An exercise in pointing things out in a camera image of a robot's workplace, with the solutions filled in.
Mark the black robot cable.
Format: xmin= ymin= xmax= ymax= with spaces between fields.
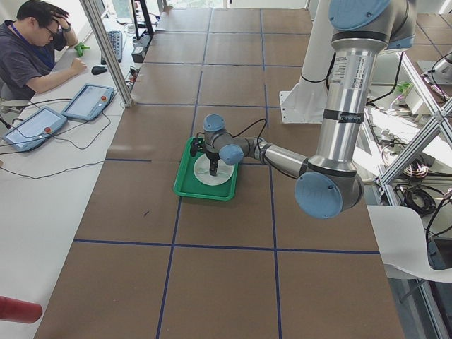
xmin=194 ymin=118 xmax=268 ymax=141

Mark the near blue teach pendant tablet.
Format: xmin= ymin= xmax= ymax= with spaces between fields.
xmin=2 ymin=107 xmax=67 ymax=152

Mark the seated man in dark shirt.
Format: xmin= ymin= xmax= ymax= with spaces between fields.
xmin=1 ymin=1 xmax=86 ymax=100

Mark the red cylinder object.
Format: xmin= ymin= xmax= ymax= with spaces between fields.
xmin=1 ymin=296 xmax=43 ymax=323

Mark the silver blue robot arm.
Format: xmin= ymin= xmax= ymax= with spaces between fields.
xmin=200 ymin=1 xmax=417 ymax=219

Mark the black computer mouse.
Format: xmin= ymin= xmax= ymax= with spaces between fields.
xmin=91 ymin=65 xmax=107 ymax=76

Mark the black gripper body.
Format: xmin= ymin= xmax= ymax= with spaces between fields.
xmin=208 ymin=155 xmax=220 ymax=177

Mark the blue teach pendant tablet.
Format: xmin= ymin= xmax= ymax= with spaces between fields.
xmin=61 ymin=83 xmax=114 ymax=121
xmin=2 ymin=107 xmax=67 ymax=152

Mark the green toy object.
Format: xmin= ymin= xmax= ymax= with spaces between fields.
xmin=74 ymin=42 xmax=90 ymax=57

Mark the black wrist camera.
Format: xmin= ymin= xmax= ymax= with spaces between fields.
xmin=190 ymin=137 xmax=206 ymax=157

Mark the green plastic tray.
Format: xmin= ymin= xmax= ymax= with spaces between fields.
xmin=174 ymin=137 xmax=238 ymax=201

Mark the black computer keyboard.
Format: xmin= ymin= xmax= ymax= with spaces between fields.
xmin=107 ymin=30 xmax=124 ymax=63

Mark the white paper sheet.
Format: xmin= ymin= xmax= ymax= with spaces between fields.
xmin=367 ymin=206 xmax=451 ymax=283

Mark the white round plate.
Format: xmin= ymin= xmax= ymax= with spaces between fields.
xmin=194 ymin=154 xmax=234 ymax=186

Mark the aluminium frame post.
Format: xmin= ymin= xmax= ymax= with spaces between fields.
xmin=80 ymin=0 xmax=133 ymax=107

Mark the far blue teach pendant tablet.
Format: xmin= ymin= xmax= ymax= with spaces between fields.
xmin=61 ymin=83 xmax=114 ymax=121

